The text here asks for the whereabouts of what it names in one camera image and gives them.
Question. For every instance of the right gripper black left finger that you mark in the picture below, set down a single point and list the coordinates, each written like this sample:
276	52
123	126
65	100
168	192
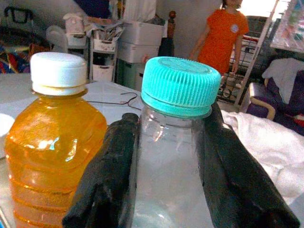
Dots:
107	171

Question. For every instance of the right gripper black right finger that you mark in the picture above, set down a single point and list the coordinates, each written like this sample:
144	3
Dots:
237	180

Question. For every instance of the clear bottle with teal cap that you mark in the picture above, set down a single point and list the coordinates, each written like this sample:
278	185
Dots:
166	166

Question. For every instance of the white towel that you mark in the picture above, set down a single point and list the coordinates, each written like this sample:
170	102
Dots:
266	147

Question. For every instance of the orange juice bottle white cap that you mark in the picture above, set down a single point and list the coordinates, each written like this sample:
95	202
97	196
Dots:
52	147

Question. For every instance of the white drawer cart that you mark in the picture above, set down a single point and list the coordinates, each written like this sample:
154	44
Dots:
103	71

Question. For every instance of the white cloth on chair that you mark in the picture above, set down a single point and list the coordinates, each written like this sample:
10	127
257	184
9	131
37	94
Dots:
282	71

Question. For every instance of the white storage box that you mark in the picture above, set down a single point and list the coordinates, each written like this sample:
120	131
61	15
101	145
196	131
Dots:
142	32
137	52

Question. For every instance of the person in orange shirt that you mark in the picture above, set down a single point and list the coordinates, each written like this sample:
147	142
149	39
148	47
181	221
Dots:
221	42

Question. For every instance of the white plastic appliance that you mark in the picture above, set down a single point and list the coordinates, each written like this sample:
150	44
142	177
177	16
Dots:
74	28

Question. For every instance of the colourful patterned blanket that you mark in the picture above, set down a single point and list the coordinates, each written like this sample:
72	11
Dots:
14	57

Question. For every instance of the dark wooden bedpost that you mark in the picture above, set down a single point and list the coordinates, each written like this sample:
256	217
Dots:
171	26

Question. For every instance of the white metal frame bar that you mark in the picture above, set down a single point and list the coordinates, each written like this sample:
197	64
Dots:
257	50

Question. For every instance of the colourful wall picture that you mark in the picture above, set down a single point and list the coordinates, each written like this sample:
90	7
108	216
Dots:
289	26

